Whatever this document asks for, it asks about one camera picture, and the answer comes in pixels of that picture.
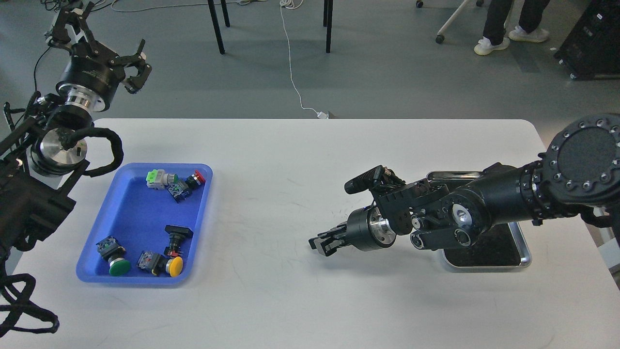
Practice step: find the yellow push button switch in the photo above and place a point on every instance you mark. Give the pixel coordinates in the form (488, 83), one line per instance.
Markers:
(156, 263)

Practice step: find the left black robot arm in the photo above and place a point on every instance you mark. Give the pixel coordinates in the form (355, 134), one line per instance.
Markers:
(53, 142)

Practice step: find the black chair leg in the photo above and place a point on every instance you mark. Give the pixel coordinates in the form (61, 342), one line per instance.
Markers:
(328, 6)
(215, 22)

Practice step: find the white rolling stand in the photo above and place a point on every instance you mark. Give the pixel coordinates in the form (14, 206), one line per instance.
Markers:
(440, 35)

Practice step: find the red push button switch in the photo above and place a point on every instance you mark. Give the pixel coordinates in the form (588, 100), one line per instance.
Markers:
(184, 188)

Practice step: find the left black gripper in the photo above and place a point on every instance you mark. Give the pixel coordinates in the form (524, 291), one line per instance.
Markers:
(88, 57)

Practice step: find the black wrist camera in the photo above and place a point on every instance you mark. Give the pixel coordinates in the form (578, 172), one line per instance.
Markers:
(377, 180)

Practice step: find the green push button switch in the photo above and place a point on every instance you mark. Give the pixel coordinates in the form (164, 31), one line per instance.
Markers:
(113, 253)

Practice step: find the metal tray with black mat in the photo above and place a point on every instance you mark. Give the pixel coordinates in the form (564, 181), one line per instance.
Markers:
(503, 248)

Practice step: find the black chair leg left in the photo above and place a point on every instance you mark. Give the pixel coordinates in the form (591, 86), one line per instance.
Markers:
(215, 22)

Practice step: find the black square push button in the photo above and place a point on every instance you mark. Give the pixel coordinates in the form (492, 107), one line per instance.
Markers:
(177, 234)

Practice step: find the light green terminal switch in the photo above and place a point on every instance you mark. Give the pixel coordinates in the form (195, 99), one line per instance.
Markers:
(159, 179)

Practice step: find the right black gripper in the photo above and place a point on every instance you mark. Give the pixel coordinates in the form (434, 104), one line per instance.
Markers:
(359, 234)

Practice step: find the black equipment case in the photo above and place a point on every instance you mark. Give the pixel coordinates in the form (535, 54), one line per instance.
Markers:
(591, 50)

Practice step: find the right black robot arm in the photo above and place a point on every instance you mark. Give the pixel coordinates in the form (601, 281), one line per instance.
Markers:
(578, 175)

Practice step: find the black chair leg right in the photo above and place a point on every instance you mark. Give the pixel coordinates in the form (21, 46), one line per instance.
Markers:
(328, 6)

